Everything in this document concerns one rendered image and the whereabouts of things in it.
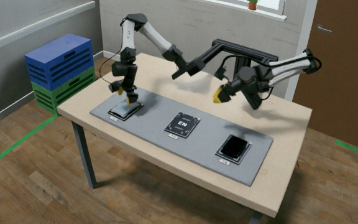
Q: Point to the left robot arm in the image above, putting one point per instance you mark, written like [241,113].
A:
[267,77]

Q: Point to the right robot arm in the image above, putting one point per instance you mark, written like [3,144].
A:
[132,23]

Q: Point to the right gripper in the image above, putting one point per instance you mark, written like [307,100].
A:
[131,96]

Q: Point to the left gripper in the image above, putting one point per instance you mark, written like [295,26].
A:
[224,90]

